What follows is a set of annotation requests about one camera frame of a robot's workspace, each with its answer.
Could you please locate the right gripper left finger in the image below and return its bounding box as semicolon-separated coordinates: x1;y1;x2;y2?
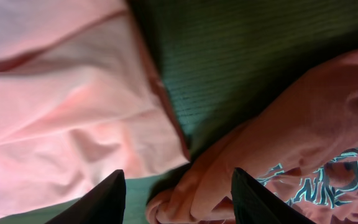
45;170;126;224

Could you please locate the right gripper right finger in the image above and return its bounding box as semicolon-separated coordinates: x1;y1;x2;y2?
231;167;314;224

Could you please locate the pink shirt with bronze lettering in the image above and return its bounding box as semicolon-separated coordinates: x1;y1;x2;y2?
0;0;188;218

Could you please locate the red shirt with navy lettering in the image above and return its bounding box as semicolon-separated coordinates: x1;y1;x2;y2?
146;50;358;223

